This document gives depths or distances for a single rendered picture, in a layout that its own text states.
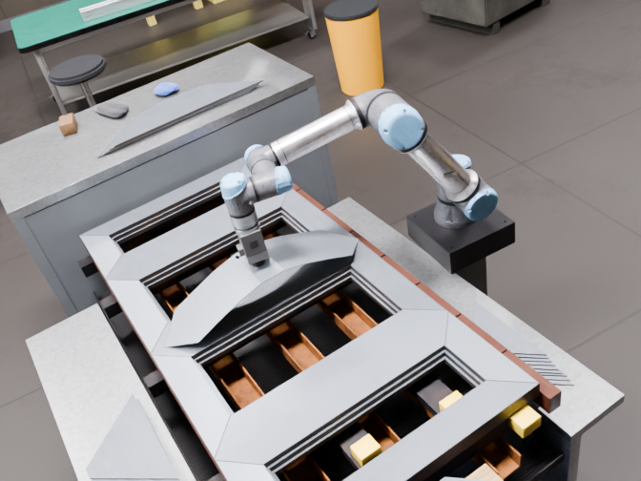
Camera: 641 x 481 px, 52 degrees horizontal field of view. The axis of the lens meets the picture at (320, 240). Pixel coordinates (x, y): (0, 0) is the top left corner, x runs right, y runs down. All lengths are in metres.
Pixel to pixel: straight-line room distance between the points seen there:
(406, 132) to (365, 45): 2.97
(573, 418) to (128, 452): 1.18
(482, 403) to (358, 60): 3.48
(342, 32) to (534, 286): 2.36
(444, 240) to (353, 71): 2.77
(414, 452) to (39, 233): 1.63
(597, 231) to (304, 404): 2.16
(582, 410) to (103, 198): 1.80
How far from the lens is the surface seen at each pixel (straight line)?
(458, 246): 2.24
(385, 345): 1.83
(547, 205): 3.69
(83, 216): 2.66
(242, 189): 1.81
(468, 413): 1.67
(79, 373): 2.26
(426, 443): 1.63
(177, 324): 2.03
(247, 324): 1.99
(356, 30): 4.73
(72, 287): 2.79
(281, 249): 2.04
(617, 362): 2.95
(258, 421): 1.74
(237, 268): 2.01
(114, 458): 1.93
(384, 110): 1.86
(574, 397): 1.95
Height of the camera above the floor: 2.22
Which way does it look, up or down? 38 degrees down
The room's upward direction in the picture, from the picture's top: 13 degrees counter-clockwise
